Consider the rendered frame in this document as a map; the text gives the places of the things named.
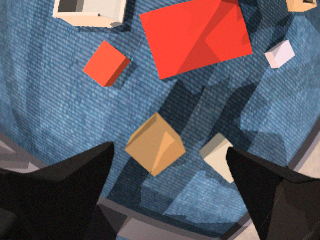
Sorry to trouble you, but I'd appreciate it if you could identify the orange-red block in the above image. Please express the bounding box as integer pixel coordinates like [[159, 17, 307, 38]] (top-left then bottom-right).
[[83, 40, 130, 87]]

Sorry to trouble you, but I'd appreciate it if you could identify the red flat rectangular block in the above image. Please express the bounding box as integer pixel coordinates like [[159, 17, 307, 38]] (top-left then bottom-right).
[[140, 0, 252, 80]]

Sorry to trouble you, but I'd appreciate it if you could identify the pale pink rectangular block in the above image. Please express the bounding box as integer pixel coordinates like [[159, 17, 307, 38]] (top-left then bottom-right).
[[265, 40, 295, 68]]

